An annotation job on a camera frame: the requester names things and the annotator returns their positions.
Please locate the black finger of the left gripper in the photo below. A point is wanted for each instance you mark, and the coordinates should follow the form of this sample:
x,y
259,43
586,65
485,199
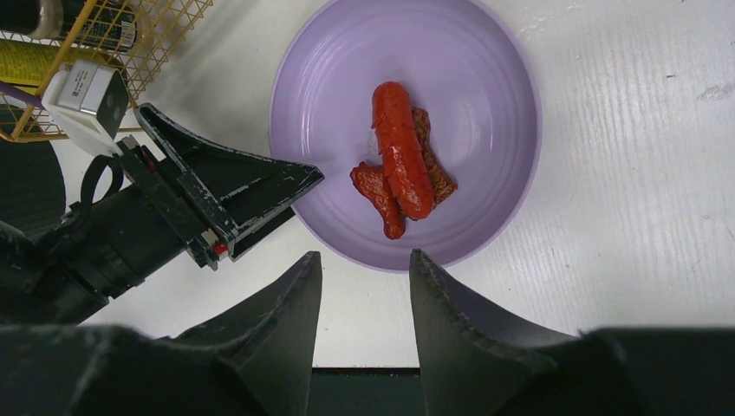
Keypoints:
x,y
263,227
230,189

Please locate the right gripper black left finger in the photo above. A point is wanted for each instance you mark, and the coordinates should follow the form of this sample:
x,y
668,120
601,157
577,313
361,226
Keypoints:
x,y
253,359

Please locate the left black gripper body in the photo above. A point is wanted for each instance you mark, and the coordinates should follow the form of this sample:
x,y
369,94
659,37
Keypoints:
x,y
119,241

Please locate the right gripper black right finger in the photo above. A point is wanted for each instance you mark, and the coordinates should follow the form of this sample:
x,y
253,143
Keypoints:
x,y
477,358

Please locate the red sausage pieces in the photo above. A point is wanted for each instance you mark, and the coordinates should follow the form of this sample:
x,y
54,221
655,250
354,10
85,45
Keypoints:
x,y
409,182

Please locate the small yellow label bottle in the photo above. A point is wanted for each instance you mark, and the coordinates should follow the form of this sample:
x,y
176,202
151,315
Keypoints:
x,y
25,64

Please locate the small black cap jar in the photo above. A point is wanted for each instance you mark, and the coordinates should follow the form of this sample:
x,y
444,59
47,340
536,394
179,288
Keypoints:
x,y
110,25

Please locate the black ribbed trash bin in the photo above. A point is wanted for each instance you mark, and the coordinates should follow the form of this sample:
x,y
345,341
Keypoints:
x,y
33,193

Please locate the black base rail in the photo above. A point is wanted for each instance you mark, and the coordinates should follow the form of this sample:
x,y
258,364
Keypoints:
x,y
366,391

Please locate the gold wire rack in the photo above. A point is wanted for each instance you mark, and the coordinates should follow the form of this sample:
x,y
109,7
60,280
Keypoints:
x,y
163,27

